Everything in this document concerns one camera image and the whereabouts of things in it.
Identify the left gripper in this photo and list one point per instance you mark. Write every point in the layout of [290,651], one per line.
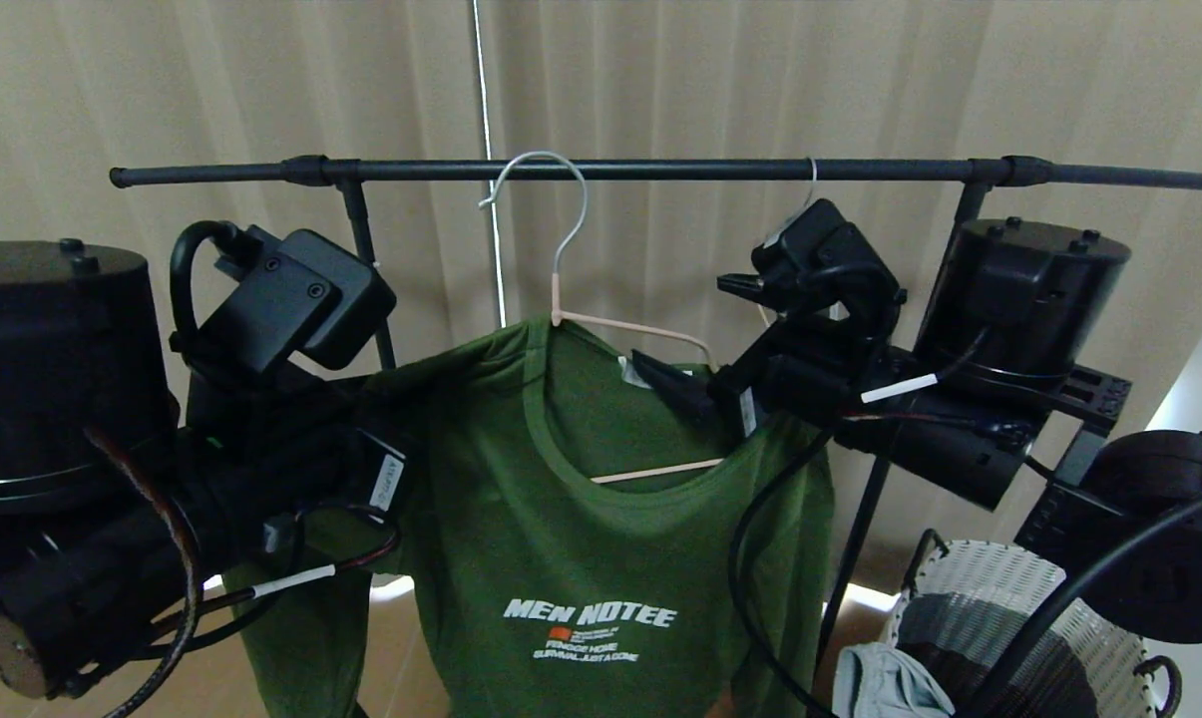
[112,578]

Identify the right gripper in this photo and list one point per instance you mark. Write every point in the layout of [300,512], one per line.
[920,449]

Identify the pale grey shorts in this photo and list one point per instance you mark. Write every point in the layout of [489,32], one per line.
[890,688]

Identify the green printed shirt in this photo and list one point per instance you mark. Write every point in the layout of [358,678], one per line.
[561,538]

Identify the pink clothes hanger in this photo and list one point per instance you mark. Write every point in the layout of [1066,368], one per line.
[583,214]
[812,184]

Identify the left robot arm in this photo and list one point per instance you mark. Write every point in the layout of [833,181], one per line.
[52,369]

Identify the white laundry basket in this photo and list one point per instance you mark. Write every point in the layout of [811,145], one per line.
[1109,638]

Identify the black clothes rack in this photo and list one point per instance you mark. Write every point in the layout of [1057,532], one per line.
[660,170]

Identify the beige curtain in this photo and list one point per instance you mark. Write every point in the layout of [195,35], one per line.
[660,80]

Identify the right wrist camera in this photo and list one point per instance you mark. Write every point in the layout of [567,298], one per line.
[830,259]

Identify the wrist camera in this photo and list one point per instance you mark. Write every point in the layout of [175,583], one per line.
[301,299]
[830,259]

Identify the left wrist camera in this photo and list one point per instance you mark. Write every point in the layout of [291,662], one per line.
[301,299]

